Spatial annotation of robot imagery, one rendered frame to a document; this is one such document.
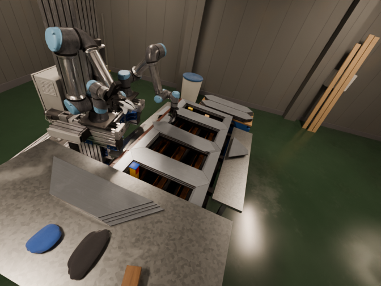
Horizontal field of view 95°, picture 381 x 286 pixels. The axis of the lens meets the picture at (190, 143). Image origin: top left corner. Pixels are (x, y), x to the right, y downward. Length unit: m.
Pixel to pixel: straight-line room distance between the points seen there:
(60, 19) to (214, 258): 1.71
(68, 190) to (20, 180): 0.27
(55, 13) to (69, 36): 0.37
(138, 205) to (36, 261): 0.43
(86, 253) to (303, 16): 4.77
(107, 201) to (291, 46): 4.52
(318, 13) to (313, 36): 0.37
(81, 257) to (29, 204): 0.40
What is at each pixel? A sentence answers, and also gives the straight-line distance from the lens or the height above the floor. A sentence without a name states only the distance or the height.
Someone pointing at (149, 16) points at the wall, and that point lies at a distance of 4.76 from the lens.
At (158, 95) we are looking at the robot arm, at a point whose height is 1.19.
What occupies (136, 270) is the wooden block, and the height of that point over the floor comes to 1.10.
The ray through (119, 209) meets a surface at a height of 1.07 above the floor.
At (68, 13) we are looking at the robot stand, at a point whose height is 1.71.
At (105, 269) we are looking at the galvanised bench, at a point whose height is 1.05.
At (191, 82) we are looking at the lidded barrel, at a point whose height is 0.52.
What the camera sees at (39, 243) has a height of 1.08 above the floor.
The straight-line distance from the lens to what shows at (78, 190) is 1.12.
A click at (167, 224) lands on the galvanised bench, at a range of 1.00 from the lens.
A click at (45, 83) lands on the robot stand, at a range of 1.91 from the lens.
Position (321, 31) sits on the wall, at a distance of 4.93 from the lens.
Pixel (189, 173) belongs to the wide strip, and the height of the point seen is 0.85.
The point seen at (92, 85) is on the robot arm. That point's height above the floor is 1.46.
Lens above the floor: 1.96
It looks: 39 degrees down
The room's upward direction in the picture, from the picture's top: 15 degrees clockwise
